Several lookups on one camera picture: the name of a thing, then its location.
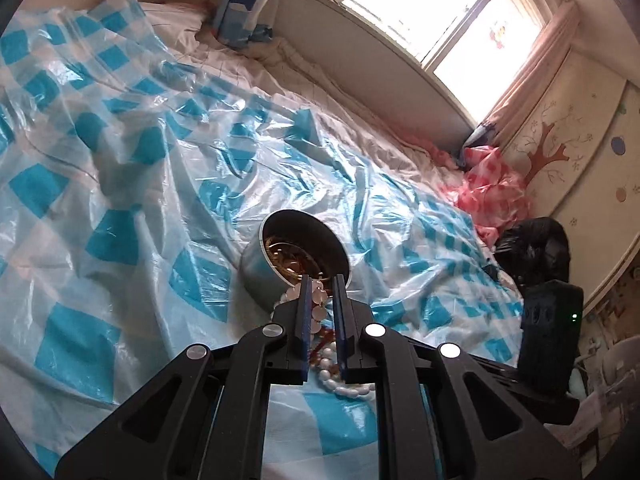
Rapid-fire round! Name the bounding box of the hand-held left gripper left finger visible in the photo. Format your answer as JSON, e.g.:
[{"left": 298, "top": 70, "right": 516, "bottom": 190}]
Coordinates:
[{"left": 55, "top": 282, "right": 312, "bottom": 480}]

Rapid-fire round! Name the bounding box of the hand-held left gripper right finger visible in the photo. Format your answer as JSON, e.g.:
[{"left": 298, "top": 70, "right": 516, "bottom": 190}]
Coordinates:
[{"left": 332, "top": 272, "right": 583, "bottom": 480}]

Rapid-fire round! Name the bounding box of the white bead bracelet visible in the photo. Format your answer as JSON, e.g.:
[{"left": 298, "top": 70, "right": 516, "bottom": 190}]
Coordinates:
[{"left": 272, "top": 272, "right": 376, "bottom": 401}]

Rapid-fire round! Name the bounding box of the round metal tin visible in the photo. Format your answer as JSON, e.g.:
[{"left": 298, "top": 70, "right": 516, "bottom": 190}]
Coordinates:
[{"left": 240, "top": 209, "right": 354, "bottom": 313}]

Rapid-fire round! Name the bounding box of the pile of bead bracelets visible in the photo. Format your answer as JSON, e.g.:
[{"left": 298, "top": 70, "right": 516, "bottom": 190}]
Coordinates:
[{"left": 264, "top": 232, "right": 331, "bottom": 281}]

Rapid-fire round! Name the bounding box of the black plastic bag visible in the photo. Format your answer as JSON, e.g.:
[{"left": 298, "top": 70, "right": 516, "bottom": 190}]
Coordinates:
[{"left": 492, "top": 216, "right": 571, "bottom": 288}]

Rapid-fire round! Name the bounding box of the pink checkered plastic sheet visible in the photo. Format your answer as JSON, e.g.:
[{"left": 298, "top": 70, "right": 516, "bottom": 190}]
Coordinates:
[{"left": 440, "top": 145, "right": 533, "bottom": 246}]

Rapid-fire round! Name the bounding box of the wardrobe with tree decoration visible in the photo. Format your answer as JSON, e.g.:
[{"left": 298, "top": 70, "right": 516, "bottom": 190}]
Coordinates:
[{"left": 500, "top": 47, "right": 640, "bottom": 311}]

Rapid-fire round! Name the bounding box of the blue checkered plastic sheet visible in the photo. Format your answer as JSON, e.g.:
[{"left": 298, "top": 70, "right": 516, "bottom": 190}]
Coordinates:
[{"left": 0, "top": 0, "right": 526, "bottom": 480}]

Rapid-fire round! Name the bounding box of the beige curtain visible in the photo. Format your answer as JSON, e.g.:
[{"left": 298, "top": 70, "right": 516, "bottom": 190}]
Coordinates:
[{"left": 467, "top": 2, "right": 583, "bottom": 158}]

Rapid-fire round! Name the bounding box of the window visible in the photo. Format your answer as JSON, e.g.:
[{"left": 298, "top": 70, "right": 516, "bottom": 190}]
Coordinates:
[{"left": 327, "top": 0, "right": 566, "bottom": 121}]

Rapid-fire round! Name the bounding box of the blue white pillow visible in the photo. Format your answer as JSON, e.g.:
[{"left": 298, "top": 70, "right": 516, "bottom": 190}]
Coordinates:
[{"left": 212, "top": 0, "right": 286, "bottom": 51}]

